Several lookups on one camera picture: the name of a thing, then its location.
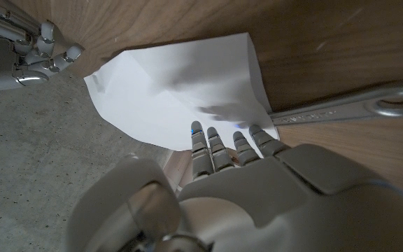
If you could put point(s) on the white paper sheet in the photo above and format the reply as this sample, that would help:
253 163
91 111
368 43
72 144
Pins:
187 91

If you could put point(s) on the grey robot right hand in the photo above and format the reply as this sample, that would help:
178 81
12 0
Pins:
12 56

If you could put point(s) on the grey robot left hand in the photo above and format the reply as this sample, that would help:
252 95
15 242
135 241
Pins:
257 210

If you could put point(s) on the silver adjustable wrench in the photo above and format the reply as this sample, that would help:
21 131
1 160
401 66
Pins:
345 108

